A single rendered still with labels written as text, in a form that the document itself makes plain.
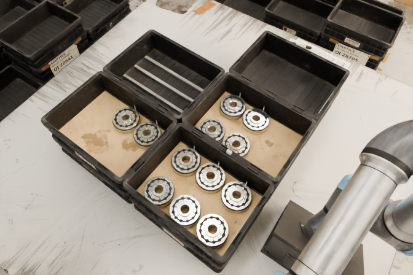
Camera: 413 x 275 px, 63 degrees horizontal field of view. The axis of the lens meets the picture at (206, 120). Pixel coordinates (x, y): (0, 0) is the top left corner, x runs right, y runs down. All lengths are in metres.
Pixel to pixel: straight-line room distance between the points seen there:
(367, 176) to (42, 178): 1.17
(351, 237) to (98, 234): 0.91
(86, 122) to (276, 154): 0.74
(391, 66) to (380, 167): 2.34
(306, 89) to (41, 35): 1.60
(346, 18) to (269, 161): 1.42
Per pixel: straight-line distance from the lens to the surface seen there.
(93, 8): 2.60
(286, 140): 1.32
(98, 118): 1.39
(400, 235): 1.07
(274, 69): 1.53
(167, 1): 2.03
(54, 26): 2.37
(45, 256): 1.37
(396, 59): 3.10
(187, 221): 1.13
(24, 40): 2.34
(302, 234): 1.14
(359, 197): 0.69
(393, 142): 0.72
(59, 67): 2.23
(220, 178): 1.18
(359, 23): 2.46
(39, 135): 1.59
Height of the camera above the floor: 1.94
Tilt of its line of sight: 57 degrees down
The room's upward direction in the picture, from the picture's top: 2 degrees clockwise
